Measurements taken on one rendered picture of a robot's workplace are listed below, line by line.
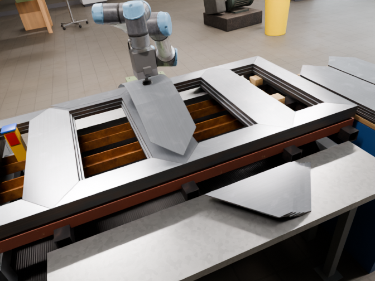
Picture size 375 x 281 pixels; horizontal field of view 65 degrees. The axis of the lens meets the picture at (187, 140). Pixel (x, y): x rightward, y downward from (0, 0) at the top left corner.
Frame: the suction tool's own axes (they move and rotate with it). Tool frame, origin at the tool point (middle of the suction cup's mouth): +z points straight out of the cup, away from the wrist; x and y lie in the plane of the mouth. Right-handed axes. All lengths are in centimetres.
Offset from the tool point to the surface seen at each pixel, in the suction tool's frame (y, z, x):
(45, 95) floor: -65, 103, 283
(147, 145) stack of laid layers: -9.0, 15.6, -18.1
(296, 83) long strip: 72, 16, -8
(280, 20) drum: 303, 81, 282
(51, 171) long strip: -44.4, 15.4, -14.7
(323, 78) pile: 88, 17, -9
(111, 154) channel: -21.6, 32.3, 7.4
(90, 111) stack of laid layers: -24.1, 18.5, 29.5
